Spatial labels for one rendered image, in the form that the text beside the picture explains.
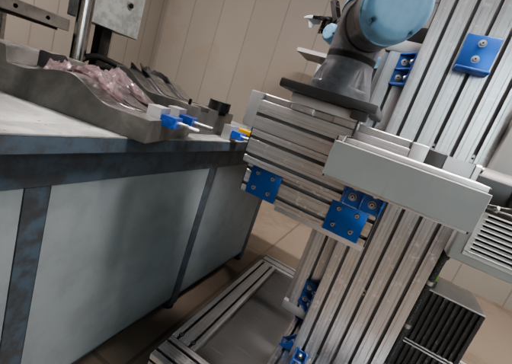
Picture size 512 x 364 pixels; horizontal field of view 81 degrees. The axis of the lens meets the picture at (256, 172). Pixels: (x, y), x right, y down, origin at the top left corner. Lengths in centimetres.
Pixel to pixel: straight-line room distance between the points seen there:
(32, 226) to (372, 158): 70
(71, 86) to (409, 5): 71
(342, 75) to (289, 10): 288
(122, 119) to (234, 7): 323
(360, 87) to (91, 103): 61
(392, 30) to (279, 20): 300
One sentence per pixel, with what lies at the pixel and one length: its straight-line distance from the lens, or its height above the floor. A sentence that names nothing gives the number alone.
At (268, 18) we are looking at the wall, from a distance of 364.
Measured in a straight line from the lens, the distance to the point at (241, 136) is 110.
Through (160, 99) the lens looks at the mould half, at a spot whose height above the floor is 87.
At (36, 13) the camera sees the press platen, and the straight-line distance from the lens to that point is 160.
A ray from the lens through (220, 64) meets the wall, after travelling 377.
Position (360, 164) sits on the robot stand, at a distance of 58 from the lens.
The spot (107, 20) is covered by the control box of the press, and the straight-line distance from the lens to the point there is 184.
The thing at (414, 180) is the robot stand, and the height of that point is 93.
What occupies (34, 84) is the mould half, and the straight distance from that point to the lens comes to 89.
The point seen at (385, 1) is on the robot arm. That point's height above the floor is 119.
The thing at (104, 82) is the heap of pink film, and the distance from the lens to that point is 85.
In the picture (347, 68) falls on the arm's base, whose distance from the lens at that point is 73.
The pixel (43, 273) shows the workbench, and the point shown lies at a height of 45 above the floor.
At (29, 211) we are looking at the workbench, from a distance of 76.
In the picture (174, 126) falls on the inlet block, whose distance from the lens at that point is 76.
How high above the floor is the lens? 97
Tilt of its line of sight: 13 degrees down
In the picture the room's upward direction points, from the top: 19 degrees clockwise
